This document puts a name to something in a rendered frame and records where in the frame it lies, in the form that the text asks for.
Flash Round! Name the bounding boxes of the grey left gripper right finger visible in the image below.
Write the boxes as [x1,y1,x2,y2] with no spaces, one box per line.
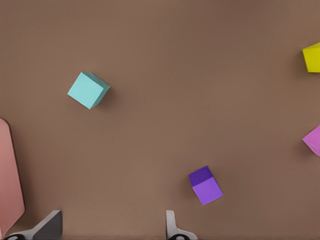
[165,209,199,240]

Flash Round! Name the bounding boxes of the salmon pink block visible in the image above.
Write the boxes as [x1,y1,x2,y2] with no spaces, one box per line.
[0,117,26,238]

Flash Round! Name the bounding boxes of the light blue cube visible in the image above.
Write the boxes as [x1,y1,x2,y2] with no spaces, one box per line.
[67,71,111,110]

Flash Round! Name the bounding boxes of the yellow cube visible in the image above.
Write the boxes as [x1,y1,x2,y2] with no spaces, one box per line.
[301,41,320,74]

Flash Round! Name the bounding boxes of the purple cube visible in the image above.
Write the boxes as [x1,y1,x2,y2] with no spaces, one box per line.
[188,165,224,206]

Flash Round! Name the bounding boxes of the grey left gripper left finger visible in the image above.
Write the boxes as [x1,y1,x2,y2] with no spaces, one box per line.
[2,209,63,240]

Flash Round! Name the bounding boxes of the pink-violet cube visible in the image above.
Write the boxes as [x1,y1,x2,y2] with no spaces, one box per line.
[301,124,320,158]

